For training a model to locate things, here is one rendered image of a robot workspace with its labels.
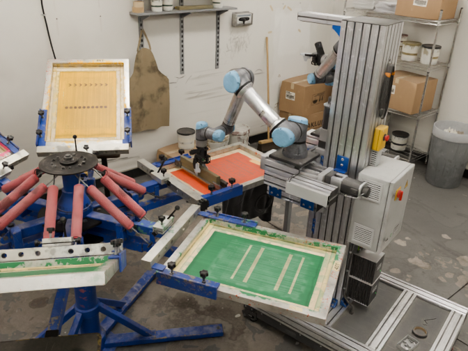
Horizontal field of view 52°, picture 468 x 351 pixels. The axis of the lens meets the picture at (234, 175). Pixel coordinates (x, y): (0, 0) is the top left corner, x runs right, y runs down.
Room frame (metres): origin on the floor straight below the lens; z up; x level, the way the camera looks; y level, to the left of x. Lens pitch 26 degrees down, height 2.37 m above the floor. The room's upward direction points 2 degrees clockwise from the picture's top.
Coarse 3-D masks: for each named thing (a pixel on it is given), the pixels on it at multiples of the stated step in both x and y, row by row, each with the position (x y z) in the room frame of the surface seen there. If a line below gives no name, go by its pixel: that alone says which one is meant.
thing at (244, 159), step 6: (228, 156) 3.22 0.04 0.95; (234, 156) 3.22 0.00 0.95; (240, 156) 3.23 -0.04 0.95; (246, 156) 3.23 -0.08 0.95; (210, 162) 3.09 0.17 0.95; (216, 162) 3.10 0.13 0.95; (246, 162) 3.12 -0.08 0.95; (252, 162) 3.12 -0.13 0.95; (174, 174) 2.88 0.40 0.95; (180, 174) 2.88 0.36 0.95; (186, 174) 2.89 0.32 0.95; (186, 180) 2.79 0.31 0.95; (192, 180) 2.80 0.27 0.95
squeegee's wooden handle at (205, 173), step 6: (180, 156) 2.95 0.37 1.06; (186, 162) 2.90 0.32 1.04; (192, 162) 2.85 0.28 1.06; (192, 168) 2.85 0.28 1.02; (204, 168) 2.77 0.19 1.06; (198, 174) 2.79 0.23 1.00; (204, 174) 2.75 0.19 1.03; (210, 174) 2.70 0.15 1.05; (216, 174) 2.69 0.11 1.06; (210, 180) 2.70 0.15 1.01; (216, 180) 2.65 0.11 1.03
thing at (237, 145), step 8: (232, 144) 3.36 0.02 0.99; (240, 144) 3.37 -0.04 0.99; (208, 152) 3.20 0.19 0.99; (216, 152) 3.23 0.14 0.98; (224, 152) 3.28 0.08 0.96; (248, 152) 3.29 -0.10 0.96; (256, 152) 3.23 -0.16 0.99; (168, 168) 2.95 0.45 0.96; (184, 184) 2.67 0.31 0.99; (240, 184) 2.71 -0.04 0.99; (248, 184) 2.71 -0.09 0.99; (256, 184) 2.75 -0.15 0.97
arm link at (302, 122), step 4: (292, 116) 2.61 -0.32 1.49; (296, 116) 2.62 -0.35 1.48; (300, 116) 2.63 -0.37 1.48; (288, 120) 2.59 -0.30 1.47; (292, 120) 2.55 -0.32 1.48; (296, 120) 2.55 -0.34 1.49; (300, 120) 2.54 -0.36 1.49; (304, 120) 2.56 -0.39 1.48; (300, 124) 2.54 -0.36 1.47; (304, 124) 2.55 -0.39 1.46; (300, 128) 2.52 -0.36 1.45; (304, 128) 2.55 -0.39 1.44; (304, 132) 2.55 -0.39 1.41; (300, 136) 2.52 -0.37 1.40; (304, 136) 2.56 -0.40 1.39; (300, 140) 2.55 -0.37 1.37; (304, 140) 2.56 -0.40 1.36
